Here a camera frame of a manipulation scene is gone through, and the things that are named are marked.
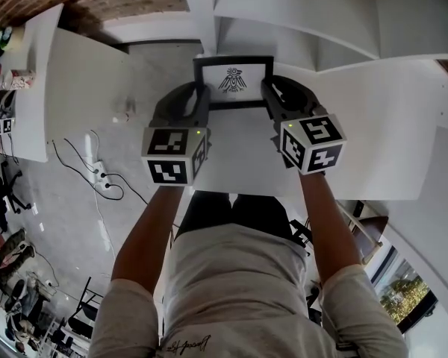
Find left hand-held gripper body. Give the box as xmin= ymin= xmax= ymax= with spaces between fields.
xmin=140 ymin=112 xmax=213 ymax=188

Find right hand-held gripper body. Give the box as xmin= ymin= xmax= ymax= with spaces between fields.
xmin=270 ymin=102 xmax=347 ymax=176

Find black framed bird picture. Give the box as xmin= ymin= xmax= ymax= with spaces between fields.
xmin=192 ymin=54 xmax=276 ymax=111

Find person's right forearm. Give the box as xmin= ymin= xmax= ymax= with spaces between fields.
xmin=297 ymin=172 xmax=363 ymax=289

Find person's left forearm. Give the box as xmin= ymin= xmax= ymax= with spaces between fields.
xmin=111 ymin=184 xmax=184 ymax=296

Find white power strip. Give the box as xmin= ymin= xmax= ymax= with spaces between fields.
xmin=89 ymin=160 xmax=109 ymax=192

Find person's black shorts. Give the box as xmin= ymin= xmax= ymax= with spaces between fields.
xmin=177 ymin=191 xmax=311 ymax=246

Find white hutch shelf unit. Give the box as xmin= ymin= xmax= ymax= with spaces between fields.
xmin=175 ymin=0 xmax=448 ymax=327

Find white side table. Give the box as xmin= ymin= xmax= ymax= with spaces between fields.
xmin=7 ymin=1 xmax=130 ymax=163

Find wooden chair dark seat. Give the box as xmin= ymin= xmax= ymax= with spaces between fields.
xmin=337 ymin=199 xmax=391 ymax=266

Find pink label bottle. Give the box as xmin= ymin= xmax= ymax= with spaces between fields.
xmin=1 ymin=69 xmax=37 ymax=91

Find person's beige shirt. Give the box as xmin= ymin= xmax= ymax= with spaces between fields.
xmin=89 ymin=224 xmax=410 ymax=358

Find black office chair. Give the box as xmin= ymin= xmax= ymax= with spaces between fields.
xmin=0 ymin=162 xmax=34 ymax=216

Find spare hand-held gripper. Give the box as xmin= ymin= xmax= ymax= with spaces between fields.
xmin=0 ymin=89 xmax=18 ymax=136

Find window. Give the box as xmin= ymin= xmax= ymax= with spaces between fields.
xmin=369 ymin=244 xmax=441 ymax=335

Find potted white flowers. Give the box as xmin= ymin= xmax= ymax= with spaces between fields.
xmin=0 ymin=24 xmax=25 ymax=61

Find black cable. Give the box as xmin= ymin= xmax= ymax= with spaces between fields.
xmin=54 ymin=128 xmax=150 ymax=205

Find white cable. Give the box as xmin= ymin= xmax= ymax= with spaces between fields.
xmin=92 ymin=188 xmax=116 ymax=275

